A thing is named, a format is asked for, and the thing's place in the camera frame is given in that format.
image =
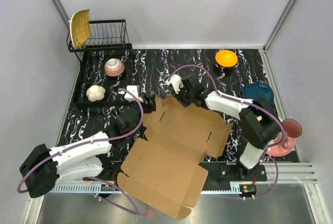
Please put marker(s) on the brown cardboard box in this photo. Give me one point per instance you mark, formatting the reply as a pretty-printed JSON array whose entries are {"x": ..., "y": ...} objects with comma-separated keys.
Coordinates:
[{"x": 185, "y": 135}]

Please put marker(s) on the black marble pattern mat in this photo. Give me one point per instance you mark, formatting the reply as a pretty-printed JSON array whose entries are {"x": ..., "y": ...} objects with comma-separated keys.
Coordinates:
[{"x": 151, "y": 69}]

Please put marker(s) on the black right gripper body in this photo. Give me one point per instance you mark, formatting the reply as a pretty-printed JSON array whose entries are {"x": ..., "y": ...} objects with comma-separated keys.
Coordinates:
[{"x": 184, "y": 97}]

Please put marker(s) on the white flower-shaped bowl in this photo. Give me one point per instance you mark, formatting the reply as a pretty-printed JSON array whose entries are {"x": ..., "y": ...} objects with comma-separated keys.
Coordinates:
[{"x": 95, "y": 93}]

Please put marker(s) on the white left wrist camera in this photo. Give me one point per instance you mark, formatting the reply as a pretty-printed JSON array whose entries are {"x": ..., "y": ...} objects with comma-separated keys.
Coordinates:
[{"x": 130, "y": 93}]

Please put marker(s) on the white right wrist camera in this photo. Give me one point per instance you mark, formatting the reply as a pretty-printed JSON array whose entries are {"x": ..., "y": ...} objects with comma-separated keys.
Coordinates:
[{"x": 175, "y": 81}]

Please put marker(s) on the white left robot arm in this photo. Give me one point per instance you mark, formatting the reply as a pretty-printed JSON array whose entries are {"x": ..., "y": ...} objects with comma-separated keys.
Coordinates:
[{"x": 97, "y": 145}]

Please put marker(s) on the pink glass cup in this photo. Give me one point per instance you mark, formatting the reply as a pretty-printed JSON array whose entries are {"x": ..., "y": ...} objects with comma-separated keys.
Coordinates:
[{"x": 292, "y": 128}]

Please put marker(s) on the black wire dish rack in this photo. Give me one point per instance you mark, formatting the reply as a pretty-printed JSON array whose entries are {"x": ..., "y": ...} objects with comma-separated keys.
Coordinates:
[{"x": 109, "y": 39}]

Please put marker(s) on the red patterned bowl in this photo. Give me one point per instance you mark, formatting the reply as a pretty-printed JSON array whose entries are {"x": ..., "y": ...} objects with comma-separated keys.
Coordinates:
[{"x": 114, "y": 67}]

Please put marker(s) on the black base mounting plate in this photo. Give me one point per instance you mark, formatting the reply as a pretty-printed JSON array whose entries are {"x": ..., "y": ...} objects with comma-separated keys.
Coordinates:
[{"x": 218, "y": 178}]

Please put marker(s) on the yellow woven plate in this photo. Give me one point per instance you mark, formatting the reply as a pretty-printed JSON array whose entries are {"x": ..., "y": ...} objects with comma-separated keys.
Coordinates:
[{"x": 79, "y": 28}]

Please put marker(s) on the pink plate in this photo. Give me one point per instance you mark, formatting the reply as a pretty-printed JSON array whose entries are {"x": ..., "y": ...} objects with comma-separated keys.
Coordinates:
[{"x": 283, "y": 148}]

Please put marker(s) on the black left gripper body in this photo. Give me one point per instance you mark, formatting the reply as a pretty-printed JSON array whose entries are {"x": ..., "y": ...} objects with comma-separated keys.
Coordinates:
[{"x": 137, "y": 106}]

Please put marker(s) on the left controller box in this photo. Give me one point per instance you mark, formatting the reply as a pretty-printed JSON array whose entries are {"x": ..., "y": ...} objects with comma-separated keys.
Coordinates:
[{"x": 107, "y": 187}]

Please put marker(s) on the controller box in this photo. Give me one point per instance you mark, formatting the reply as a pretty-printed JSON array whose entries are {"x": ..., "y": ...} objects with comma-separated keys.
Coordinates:
[
  {"x": 248, "y": 189},
  {"x": 107, "y": 187}
]

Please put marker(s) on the dark blue bowl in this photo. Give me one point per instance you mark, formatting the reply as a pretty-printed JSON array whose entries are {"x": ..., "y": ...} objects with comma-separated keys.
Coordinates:
[{"x": 257, "y": 90}]

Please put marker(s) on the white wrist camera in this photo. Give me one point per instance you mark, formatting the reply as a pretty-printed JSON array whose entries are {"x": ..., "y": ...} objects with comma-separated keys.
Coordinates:
[
  {"x": 175, "y": 81},
  {"x": 130, "y": 93}
]

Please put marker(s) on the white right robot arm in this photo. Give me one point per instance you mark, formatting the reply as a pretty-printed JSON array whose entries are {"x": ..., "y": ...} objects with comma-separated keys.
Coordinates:
[{"x": 257, "y": 118}]

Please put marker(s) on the orange bowl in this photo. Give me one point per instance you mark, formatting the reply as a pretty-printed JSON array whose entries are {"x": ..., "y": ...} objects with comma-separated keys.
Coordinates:
[{"x": 226, "y": 58}]

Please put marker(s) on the right controller box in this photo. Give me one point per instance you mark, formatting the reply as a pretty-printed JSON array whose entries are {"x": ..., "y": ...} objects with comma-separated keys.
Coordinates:
[{"x": 248, "y": 189}]

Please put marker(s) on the aluminium frame rail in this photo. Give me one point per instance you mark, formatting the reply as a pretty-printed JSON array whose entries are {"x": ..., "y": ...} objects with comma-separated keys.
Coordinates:
[{"x": 299, "y": 174}]

